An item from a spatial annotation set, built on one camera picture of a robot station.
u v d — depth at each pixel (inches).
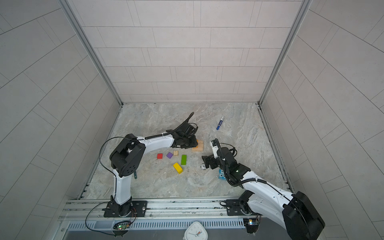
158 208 28.4
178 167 32.5
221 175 31.8
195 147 35.6
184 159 34.4
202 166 33.4
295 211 15.7
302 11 28.4
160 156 35.0
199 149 36.0
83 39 31.8
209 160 28.5
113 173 20.5
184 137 29.5
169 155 35.0
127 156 19.7
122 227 25.3
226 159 23.6
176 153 35.0
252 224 26.8
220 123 41.1
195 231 25.1
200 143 36.7
